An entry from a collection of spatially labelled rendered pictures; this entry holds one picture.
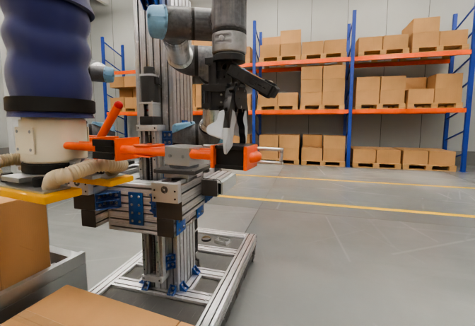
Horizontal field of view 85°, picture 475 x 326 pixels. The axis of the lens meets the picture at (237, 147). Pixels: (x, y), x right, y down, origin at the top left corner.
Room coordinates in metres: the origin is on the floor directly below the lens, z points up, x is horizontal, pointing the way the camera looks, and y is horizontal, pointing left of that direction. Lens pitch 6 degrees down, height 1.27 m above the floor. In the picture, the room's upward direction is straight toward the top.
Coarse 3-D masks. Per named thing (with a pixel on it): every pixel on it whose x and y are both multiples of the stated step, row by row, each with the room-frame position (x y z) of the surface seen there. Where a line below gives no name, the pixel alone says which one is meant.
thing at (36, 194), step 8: (40, 176) 0.69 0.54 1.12; (0, 184) 0.70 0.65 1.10; (8, 184) 0.70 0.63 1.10; (16, 184) 0.70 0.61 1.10; (24, 184) 0.70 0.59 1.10; (32, 184) 0.70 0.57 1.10; (40, 184) 0.67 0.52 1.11; (0, 192) 0.66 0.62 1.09; (8, 192) 0.65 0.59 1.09; (16, 192) 0.64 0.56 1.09; (24, 192) 0.64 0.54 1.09; (32, 192) 0.64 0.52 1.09; (40, 192) 0.63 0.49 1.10; (48, 192) 0.63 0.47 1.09; (56, 192) 0.64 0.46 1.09; (64, 192) 0.65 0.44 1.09; (72, 192) 0.66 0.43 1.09; (80, 192) 0.68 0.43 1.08; (24, 200) 0.63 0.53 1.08; (32, 200) 0.61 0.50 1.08; (40, 200) 0.60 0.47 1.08; (48, 200) 0.61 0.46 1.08; (56, 200) 0.62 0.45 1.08
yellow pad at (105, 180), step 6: (102, 174) 0.85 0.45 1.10; (120, 174) 0.86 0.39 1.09; (78, 180) 0.82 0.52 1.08; (84, 180) 0.82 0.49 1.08; (90, 180) 0.80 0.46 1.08; (96, 180) 0.80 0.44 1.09; (102, 180) 0.79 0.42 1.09; (108, 180) 0.78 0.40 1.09; (114, 180) 0.79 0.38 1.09; (120, 180) 0.81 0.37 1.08; (126, 180) 0.83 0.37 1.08; (132, 180) 0.86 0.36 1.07; (108, 186) 0.78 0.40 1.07
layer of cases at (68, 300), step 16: (64, 288) 1.07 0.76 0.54; (48, 304) 0.97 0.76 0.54; (64, 304) 0.97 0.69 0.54; (80, 304) 0.97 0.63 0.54; (96, 304) 0.97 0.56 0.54; (112, 304) 0.97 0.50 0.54; (128, 304) 0.97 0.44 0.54; (16, 320) 0.88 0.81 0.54; (32, 320) 0.88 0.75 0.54; (48, 320) 0.88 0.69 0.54; (64, 320) 0.88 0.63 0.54; (80, 320) 0.88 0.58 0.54; (96, 320) 0.88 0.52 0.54; (112, 320) 0.88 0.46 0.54; (128, 320) 0.88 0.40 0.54; (144, 320) 0.88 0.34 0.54; (160, 320) 0.88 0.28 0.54; (176, 320) 0.88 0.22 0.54
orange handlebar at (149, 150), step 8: (64, 144) 0.74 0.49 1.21; (72, 144) 0.73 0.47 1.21; (80, 144) 0.72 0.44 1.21; (88, 144) 0.71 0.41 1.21; (136, 144) 0.65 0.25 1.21; (144, 144) 0.65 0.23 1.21; (152, 144) 0.65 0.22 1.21; (160, 144) 0.67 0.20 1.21; (128, 152) 0.65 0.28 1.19; (136, 152) 0.64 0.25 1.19; (144, 152) 0.63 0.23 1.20; (152, 152) 0.62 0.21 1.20; (160, 152) 0.61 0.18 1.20; (192, 152) 0.58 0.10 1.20; (200, 152) 0.58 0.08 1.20; (208, 152) 0.57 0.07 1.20; (256, 152) 0.55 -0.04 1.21; (256, 160) 0.54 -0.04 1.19
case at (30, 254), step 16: (0, 208) 0.99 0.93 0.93; (16, 208) 1.04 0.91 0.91; (32, 208) 1.09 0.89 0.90; (0, 224) 0.99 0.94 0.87; (16, 224) 1.04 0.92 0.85; (32, 224) 1.09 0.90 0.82; (0, 240) 0.98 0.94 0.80; (16, 240) 1.03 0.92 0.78; (32, 240) 1.08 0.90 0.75; (48, 240) 1.15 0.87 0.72; (0, 256) 0.98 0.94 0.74; (16, 256) 1.03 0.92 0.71; (32, 256) 1.08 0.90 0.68; (48, 256) 1.14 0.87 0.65; (0, 272) 0.97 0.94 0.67; (16, 272) 1.02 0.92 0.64; (32, 272) 1.07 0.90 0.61; (0, 288) 0.97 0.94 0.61
